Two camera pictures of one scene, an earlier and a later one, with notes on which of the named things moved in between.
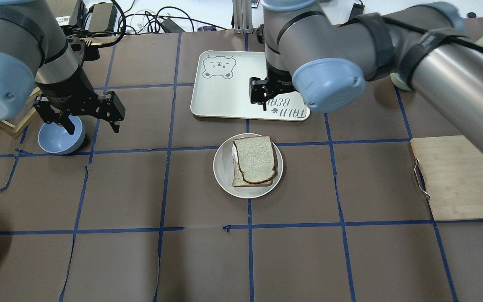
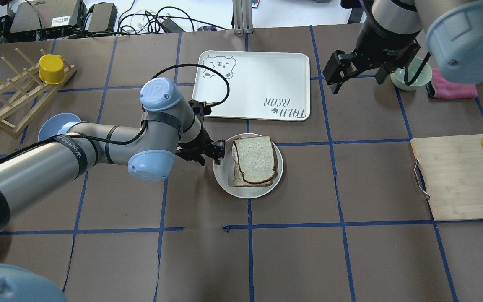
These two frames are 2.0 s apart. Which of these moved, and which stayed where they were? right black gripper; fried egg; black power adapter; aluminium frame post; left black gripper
Moved: right black gripper; left black gripper
Stayed: fried egg; aluminium frame post; black power adapter
